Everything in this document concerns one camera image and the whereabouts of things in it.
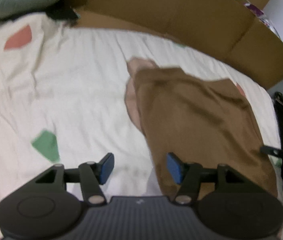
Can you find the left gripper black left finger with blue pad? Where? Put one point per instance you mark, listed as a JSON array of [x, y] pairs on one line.
[[51, 184]]

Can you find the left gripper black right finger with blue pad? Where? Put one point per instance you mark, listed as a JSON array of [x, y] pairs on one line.
[[229, 184]]

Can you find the brown printed t-shirt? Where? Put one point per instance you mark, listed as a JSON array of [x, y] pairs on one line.
[[205, 122]]

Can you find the white patterned bed sheet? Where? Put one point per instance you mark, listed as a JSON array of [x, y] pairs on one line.
[[70, 83]]

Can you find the purple white packaging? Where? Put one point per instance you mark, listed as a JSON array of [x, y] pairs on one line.
[[262, 17]]

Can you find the black garment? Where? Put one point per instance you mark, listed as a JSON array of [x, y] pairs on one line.
[[62, 12]]

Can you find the large brown cardboard sheet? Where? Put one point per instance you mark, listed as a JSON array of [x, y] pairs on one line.
[[223, 29]]

